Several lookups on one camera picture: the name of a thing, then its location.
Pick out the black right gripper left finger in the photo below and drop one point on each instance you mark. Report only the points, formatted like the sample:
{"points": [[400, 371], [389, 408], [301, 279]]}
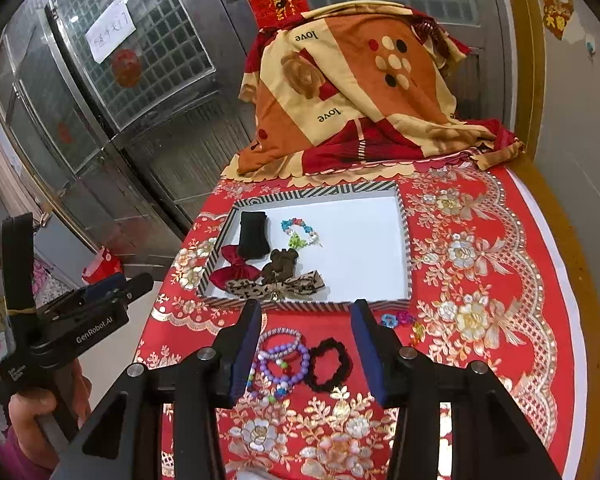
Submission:
{"points": [[211, 378]]}

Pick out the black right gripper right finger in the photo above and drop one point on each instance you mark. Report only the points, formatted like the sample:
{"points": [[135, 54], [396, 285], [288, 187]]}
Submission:
{"points": [[403, 378]]}

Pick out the dark red velvet bow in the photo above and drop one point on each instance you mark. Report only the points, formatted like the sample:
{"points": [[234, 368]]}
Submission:
{"points": [[238, 268]]}

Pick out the purple sleeve forearm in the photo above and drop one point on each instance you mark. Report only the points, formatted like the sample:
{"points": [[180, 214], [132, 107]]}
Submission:
{"points": [[15, 465]]}

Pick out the striped white jewelry tray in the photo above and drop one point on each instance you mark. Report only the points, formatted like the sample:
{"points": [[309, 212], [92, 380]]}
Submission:
{"points": [[362, 249]]}

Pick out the person's left hand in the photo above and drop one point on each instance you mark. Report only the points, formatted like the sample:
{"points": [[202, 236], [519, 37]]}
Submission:
{"points": [[26, 408]]}

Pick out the white fluffy hair band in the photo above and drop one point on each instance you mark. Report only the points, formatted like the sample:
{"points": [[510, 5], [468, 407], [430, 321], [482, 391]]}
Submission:
{"points": [[249, 473]]}

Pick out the red plastic bag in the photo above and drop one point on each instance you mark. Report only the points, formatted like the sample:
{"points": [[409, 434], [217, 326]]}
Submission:
{"points": [[104, 265]]}

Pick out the red gold floral tablecloth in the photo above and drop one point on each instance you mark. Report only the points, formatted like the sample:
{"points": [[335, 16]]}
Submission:
{"points": [[489, 284]]}

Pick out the metal glass door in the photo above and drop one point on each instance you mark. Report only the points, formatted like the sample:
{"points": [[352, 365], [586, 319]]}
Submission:
{"points": [[126, 151]]}

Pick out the orange red love blanket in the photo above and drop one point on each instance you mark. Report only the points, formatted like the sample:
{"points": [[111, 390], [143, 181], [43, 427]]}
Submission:
{"points": [[358, 83]]}

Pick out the white paper door notice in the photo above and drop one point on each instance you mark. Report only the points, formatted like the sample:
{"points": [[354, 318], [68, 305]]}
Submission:
{"points": [[111, 28]]}

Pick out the red wall decoration sticker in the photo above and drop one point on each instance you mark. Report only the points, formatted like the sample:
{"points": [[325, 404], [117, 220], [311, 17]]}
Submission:
{"points": [[556, 16]]}

